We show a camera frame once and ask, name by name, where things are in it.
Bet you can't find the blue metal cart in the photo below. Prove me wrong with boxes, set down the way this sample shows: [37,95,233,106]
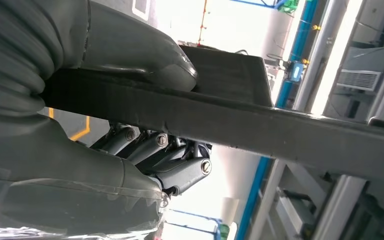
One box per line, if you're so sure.
[163,207,224,240]

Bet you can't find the green plastic crate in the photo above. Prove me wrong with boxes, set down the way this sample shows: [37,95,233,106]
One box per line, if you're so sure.
[219,223,230,240]

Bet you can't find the small blue device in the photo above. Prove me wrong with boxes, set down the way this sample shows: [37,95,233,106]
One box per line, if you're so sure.
[287,60,305,83]

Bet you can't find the blue vertical beam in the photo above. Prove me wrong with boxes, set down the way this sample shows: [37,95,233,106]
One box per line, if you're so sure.
[234,0,319,240]

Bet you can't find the white fluorescent light tube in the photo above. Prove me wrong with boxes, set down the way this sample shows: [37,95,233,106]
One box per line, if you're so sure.
[311,0,369,115]

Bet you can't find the white louvred vent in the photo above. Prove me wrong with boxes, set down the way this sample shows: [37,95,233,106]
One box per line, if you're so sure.
[336,68,382,92]

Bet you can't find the grey aluminium post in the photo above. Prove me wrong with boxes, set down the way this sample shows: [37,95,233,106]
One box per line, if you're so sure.
[247,0,349,240]

